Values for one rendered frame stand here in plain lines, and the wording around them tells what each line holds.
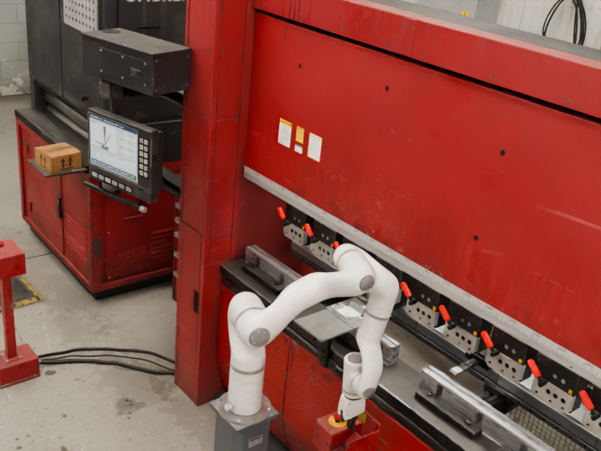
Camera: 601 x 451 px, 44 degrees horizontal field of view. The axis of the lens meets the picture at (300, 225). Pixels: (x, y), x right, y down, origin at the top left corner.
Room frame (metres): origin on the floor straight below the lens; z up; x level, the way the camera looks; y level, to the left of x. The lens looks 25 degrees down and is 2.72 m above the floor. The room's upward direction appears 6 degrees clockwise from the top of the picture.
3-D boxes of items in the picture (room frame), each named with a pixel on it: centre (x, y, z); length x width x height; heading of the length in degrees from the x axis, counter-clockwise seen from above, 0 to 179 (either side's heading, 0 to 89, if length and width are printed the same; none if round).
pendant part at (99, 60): (3.50, 0.86, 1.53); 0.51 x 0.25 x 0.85; 56
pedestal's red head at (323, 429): (2.34, -0.27, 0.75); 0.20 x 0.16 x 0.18; 37
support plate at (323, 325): (2.75, -0.18, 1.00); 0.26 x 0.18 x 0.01; 132
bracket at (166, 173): (3.64, 0.78, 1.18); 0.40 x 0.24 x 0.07; 42
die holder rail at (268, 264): (3.26, 0.08, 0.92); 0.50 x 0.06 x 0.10; 42
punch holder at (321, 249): (3.02, -0.14, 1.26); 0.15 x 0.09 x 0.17; 42
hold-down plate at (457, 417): (2.36, -0.65, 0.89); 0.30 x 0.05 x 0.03; 42
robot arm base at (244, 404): (2.12, 0.13, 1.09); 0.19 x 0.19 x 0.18
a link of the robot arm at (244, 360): (2.15, 0.14, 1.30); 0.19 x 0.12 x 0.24; 21
